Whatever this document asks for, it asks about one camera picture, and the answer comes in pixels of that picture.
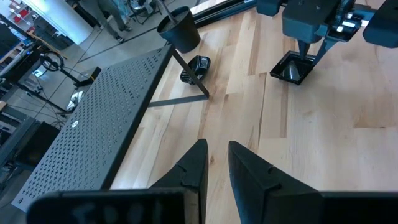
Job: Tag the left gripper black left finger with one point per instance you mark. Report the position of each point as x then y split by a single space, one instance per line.
174 205

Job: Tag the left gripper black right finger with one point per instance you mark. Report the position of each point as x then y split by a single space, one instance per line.
270 202

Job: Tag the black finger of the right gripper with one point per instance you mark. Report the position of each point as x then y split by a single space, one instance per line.
303 49
325 49

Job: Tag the small black square plate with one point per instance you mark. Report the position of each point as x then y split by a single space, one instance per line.
280 72

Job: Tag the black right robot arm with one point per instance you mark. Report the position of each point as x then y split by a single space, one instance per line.
382 25

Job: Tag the black perforated metal stand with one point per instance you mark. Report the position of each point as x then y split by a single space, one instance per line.
93 124

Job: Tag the green plant in black pot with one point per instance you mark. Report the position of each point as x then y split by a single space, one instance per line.
183 34

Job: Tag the black storage box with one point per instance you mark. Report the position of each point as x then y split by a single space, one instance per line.
37 146

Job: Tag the black floor stand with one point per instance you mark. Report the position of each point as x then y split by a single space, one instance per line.
87 80

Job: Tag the person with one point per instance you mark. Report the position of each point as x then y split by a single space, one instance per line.
109 9

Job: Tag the white round column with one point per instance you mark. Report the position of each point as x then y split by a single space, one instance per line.
62 21

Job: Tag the black metal rig frame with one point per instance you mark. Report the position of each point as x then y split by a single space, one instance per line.
217 12

